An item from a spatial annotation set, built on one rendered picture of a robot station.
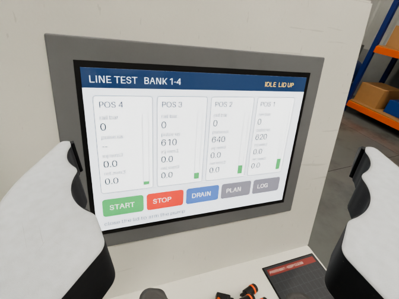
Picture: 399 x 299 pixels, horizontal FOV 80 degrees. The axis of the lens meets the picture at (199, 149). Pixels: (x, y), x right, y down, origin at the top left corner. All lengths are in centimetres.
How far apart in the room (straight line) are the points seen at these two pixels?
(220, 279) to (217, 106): 39
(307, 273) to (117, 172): 52
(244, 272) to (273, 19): 54
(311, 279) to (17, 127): 67
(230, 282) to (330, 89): 48
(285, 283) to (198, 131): 42
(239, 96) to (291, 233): 40
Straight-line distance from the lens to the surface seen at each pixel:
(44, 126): 40
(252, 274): 65
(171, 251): 54
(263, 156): 51
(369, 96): 545
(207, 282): 61
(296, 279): 69
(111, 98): 38
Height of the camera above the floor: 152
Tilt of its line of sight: 33 degrees down
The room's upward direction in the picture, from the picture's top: 10 degrees clockwise
